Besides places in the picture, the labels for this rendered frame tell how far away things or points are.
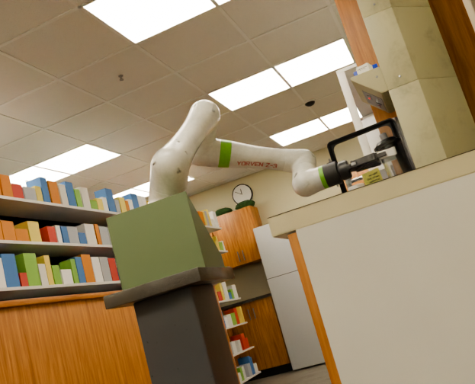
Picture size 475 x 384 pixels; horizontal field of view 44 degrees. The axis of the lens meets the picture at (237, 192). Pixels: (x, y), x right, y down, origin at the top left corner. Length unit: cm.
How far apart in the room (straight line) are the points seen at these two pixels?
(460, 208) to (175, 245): 96
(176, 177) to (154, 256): 28
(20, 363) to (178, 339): 134
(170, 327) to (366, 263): 85
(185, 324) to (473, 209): 98
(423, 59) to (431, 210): 126
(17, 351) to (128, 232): 128
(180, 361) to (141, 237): 39
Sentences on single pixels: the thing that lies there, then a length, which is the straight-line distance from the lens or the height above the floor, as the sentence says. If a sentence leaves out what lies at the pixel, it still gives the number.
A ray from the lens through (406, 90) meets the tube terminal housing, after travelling 224.
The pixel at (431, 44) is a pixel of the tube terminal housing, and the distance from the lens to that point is 239.
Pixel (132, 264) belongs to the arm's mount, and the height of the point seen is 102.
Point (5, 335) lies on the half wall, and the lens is 298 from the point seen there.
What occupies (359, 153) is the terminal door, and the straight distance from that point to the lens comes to 255.
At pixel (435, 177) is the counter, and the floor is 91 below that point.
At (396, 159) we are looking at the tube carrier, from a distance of 228.
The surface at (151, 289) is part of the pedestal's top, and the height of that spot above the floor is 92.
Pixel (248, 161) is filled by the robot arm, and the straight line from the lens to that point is 238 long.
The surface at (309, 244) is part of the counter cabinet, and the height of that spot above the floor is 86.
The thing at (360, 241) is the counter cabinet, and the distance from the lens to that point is 113.
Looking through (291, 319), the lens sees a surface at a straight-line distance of 730.
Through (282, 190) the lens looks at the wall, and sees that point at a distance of 805.
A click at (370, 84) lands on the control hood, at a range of 226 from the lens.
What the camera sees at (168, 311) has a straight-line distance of 182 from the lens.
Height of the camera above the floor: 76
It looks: 12 degrees up
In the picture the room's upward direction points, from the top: 16 degrees counter-clockwise
